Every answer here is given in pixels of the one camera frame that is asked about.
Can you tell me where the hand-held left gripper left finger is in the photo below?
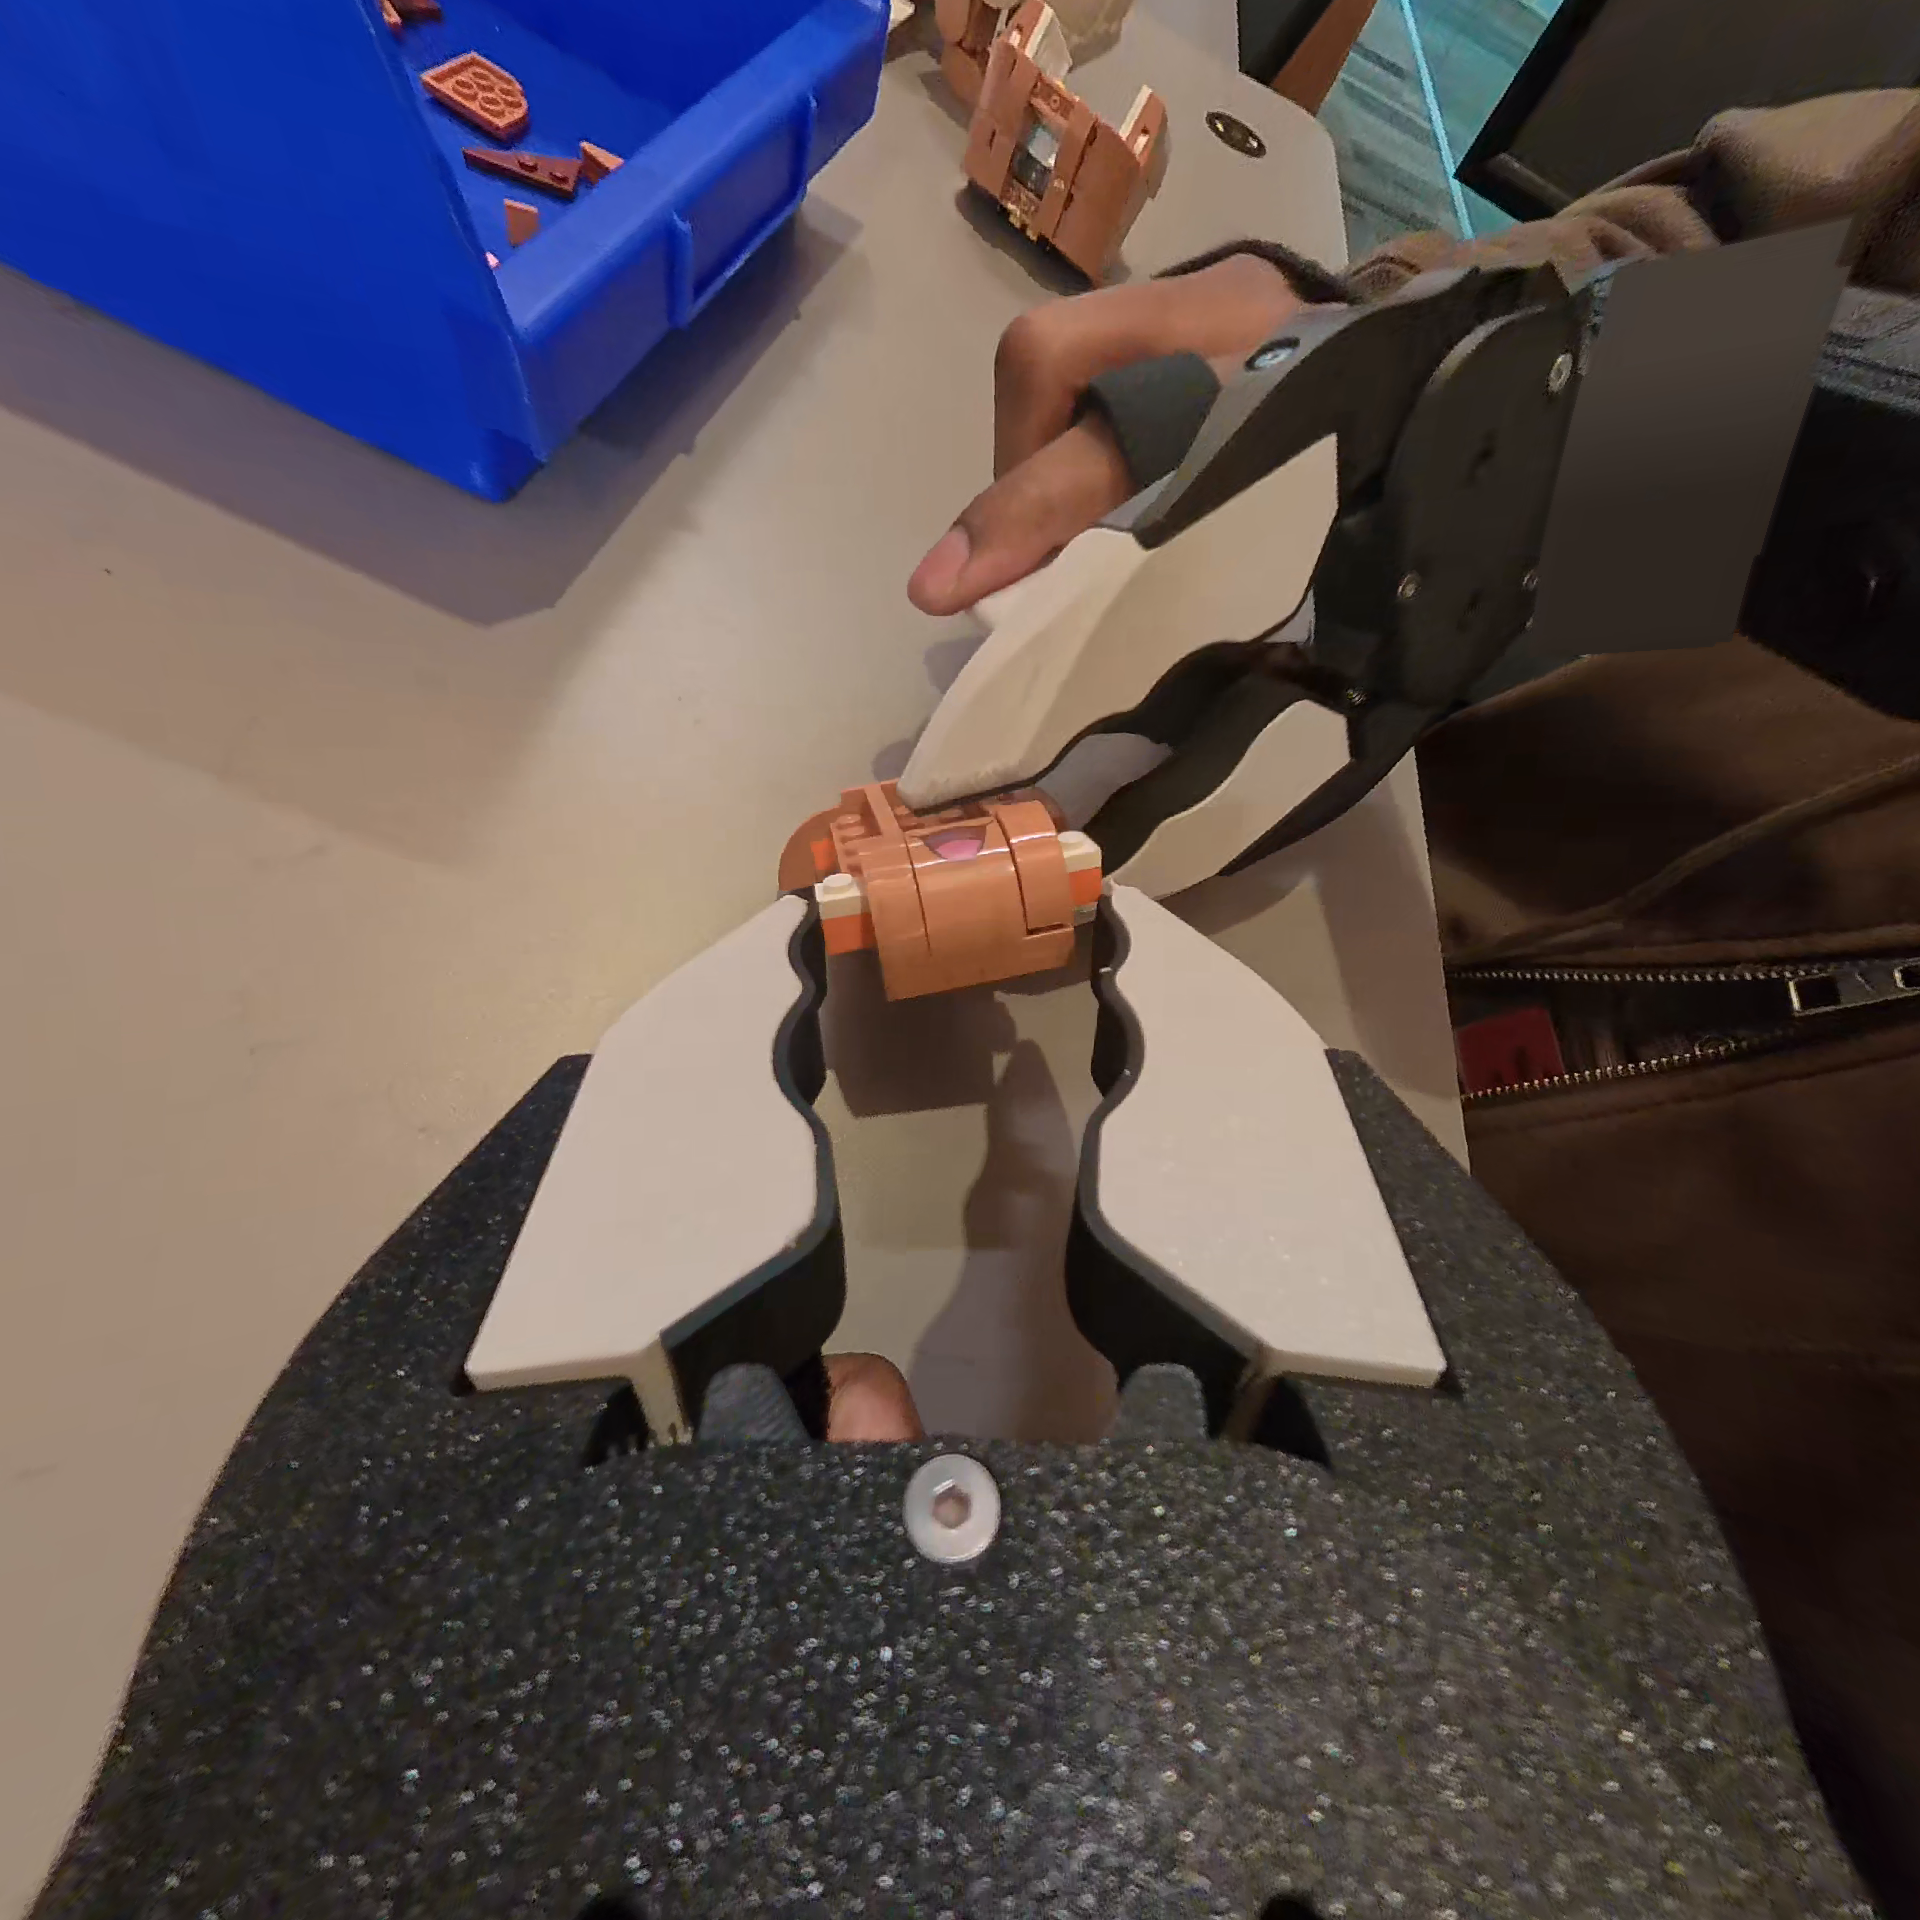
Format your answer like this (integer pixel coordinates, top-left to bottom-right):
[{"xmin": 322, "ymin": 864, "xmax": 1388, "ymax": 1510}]
[{"xmin": 465, "ymin": 891, "xmax": 847, "ymax": 1443}]

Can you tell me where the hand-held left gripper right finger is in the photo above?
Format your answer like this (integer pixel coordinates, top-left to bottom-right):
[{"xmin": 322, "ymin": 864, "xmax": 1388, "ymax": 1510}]
[{"xmin": 1072, "ymin": 882, "xmax": 1449, "ymax": 1390}]

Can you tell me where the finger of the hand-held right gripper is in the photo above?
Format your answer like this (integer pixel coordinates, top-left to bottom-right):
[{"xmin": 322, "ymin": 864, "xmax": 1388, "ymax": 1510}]
[
  {"xmin": 893, "ymin": 433, "xmax": 1344, "ymax": 819},
  {"xmin": 1088, "ymin": 698, "xmax": 1373, "ymax": 906}
]

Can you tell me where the brown lego assembly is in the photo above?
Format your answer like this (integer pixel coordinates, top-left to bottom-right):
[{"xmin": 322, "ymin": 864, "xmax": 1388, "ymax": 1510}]
[{"xmin": 778, "ymin": 781, "xmax": 1115, "ymax": 1005}]

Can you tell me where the pile of brown lego pieces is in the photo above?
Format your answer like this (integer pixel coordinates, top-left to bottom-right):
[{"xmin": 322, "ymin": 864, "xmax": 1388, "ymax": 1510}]
[{"xmin": 375, "ymin": 0, "xmax": 626, "ymax": 253}]

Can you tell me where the blue plastic bin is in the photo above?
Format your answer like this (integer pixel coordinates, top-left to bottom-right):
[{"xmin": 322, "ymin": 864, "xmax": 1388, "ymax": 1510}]
[{"xmin": 0, "ymin": 0, "xmax": 889, "ymax": 502}]

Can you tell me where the person's right forearm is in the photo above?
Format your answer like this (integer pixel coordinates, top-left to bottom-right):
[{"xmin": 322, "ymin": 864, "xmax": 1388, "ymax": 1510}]
[{"xmin": 1341, "ymin": 88, "xmax": 1920, "ymax": 310}]

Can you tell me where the brown lego figure body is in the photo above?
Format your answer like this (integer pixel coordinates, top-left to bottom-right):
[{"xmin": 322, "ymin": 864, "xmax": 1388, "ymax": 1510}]
[{"xmin": 938, "ymin": 0, "xmax": 1172, "ymax": 291}]

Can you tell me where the person's right hand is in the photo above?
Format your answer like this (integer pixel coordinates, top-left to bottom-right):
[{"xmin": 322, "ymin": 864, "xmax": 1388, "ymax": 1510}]
[{"xmin": 908, "ymin": 256, "xmax": 1349, "ymax": 619}]

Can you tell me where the person's brown jacket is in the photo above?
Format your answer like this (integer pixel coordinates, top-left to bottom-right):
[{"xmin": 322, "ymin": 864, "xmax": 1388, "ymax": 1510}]
[{"xmin": 1418, "ymin": 632, "xmax": 1920, "ymax": 1920}]

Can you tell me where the black framed grey panel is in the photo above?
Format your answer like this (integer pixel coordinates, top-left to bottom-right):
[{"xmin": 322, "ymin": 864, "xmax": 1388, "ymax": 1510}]
[{"xmin": 1457, "ymin": 0, "xmax": 1920, "ymax": 227}]

